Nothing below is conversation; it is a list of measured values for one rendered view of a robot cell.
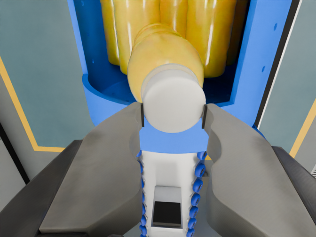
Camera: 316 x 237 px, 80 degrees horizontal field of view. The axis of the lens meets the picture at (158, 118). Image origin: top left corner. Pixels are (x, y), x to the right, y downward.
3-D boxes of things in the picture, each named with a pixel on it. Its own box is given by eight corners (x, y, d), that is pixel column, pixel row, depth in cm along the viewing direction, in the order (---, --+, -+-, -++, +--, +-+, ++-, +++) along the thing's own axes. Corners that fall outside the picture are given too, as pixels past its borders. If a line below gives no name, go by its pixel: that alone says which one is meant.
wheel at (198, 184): (191, 192, 65) (196, 196, 64) (192, 184, 63) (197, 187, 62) (198, 184, 68) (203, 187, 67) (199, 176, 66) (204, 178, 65)
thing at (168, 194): (154, 190, 73) (150, 231, 60) (154, 183, 71) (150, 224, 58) (180, 191, 73) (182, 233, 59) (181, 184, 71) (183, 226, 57)
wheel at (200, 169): (193, 177, 62) (198, 180, 60) (194, 167, 59) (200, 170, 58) (200, 169, 64) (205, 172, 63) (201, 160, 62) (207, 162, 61)
